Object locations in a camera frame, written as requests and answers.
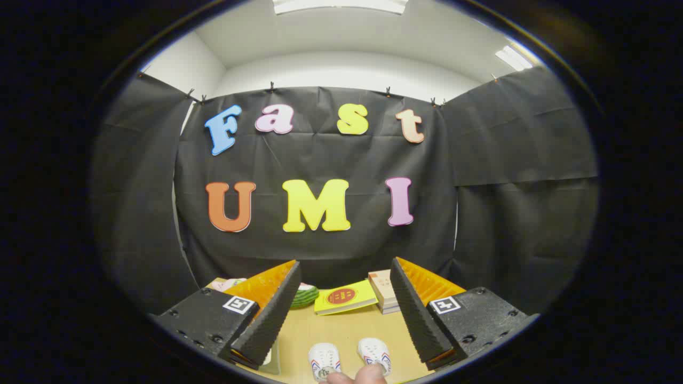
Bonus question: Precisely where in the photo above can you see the beige fabric storage box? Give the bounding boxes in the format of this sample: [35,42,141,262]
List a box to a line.
[260,347,282,375]

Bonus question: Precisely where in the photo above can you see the row of small black clips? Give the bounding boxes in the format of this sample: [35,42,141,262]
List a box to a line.
[136,72,500,107]

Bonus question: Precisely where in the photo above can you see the white shoe red blue stripes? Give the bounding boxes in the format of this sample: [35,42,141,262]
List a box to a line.
[357,338,392,377]
[308,343,342,381]

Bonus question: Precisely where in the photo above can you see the thick beige book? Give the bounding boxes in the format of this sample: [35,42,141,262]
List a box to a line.
[368,269,399,308]

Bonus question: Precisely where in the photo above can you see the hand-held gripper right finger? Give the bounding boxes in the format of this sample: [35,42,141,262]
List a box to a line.
[390,257,540,372]

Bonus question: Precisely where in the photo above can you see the pink green plush toy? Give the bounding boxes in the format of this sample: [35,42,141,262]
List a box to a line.
[211,277,248,293]

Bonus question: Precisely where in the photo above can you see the small ceiling light panel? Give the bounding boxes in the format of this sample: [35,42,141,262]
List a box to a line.
[495,45,535,72]

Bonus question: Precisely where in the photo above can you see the yellow book red circle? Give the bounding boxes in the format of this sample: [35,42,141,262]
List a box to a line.
[314,279,379,316]

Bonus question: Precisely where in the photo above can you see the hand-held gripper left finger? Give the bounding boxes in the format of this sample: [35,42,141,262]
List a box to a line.
[149,260,301,371]

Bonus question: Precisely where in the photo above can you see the long ceiling light panel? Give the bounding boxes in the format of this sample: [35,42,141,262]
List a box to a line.
[272,0,409,15]

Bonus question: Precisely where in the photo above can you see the watermelon slice plush toy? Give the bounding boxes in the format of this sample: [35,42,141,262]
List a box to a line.
[290,283,320,309]

